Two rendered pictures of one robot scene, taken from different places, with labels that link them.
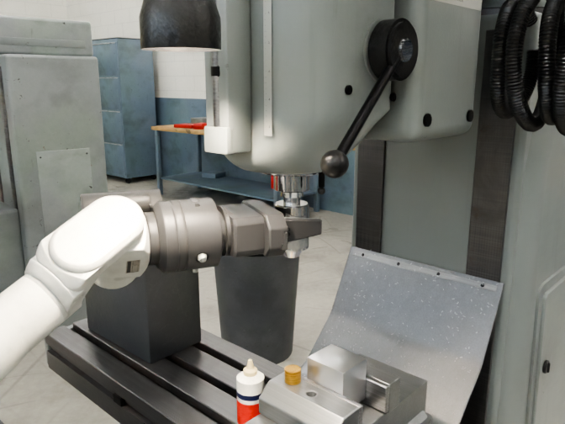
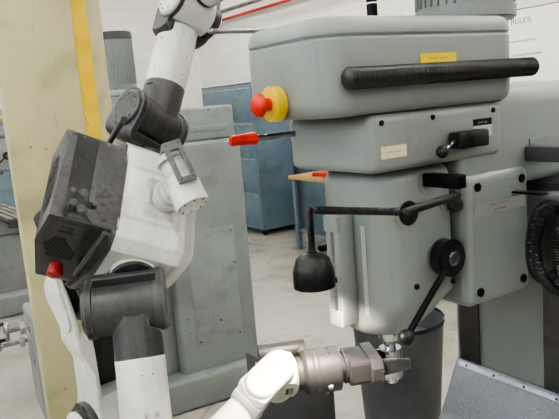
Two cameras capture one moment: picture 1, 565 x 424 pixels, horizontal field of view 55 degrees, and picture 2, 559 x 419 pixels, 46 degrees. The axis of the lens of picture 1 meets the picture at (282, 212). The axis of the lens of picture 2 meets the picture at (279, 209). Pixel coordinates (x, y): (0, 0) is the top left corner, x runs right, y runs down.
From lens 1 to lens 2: 0.67 m
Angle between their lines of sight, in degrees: 15
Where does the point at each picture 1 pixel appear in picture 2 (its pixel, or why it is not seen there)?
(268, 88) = (366, 289)
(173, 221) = (313, 365)
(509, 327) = not seen: outside the picture
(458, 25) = (503, 223)
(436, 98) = (488, 275)
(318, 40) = (393, 263)
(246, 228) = (358, 367)
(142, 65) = not seen: hidden behind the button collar
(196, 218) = (326, 362)
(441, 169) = (520, 303)
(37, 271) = (239, 396)
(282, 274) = (424, 354)
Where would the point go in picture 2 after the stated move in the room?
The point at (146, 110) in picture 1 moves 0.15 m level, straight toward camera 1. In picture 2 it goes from (283, 155) to (283, 156)
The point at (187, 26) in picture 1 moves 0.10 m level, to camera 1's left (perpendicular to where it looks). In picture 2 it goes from (316, 282) to (259, 283)
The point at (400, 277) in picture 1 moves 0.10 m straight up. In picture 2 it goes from (495, 386) to (494, 347)
